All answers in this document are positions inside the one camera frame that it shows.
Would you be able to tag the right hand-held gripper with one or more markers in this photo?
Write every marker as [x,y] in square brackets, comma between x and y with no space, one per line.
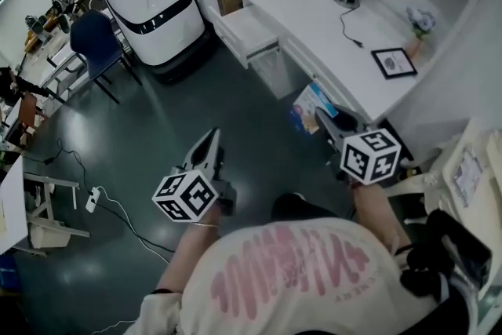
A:
[368,157]

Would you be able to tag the blue flowers in pot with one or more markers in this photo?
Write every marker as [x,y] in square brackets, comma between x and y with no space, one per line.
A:
[420,21]

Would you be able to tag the white desk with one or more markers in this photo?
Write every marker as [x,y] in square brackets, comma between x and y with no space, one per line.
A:
[313,19]

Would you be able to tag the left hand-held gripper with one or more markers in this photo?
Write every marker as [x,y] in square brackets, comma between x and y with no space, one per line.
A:
[184,200]

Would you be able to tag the white power strip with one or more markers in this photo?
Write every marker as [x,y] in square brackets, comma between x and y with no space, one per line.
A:
[93,200]

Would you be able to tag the white work table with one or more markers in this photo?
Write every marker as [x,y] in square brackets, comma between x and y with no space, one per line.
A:
[62,64]

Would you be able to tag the person's left forearm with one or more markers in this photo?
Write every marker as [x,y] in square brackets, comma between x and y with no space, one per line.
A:
[188,251]

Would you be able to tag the person's black trouser leg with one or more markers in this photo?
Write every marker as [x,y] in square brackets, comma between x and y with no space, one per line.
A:
[292,206]

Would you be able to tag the white shirt with pink print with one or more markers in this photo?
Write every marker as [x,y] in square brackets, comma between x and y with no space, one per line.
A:
[294,278]

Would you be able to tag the dark blue chair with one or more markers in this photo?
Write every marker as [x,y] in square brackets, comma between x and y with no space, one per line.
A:
[94,41]

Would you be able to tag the thin gold bangle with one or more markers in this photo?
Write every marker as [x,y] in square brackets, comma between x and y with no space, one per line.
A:
[206,225]

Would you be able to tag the white table top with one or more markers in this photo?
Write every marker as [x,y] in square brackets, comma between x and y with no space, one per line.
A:
[12,204]

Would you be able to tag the white plastic machine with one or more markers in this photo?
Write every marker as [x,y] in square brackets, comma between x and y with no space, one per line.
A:
[463,168]

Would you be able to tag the large white wheeled robot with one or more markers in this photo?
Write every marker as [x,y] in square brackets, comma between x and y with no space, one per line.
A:
[157,12]

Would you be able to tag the person's right forearm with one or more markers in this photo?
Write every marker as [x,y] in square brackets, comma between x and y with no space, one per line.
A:
[372,215]

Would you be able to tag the colourful packet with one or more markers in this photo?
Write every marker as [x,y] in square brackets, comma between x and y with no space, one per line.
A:
[310,106]

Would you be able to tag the white metal table frame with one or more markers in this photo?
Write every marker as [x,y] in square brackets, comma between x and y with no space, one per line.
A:
[51,223]

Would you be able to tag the white desk drawer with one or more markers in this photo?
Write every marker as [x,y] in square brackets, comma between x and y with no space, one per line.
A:
[245,31]

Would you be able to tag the brown wooden chair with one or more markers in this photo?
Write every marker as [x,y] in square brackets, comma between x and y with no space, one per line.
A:
[31,111]

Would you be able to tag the black picture frame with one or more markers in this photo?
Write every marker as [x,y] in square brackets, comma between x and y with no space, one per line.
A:
[393,62]

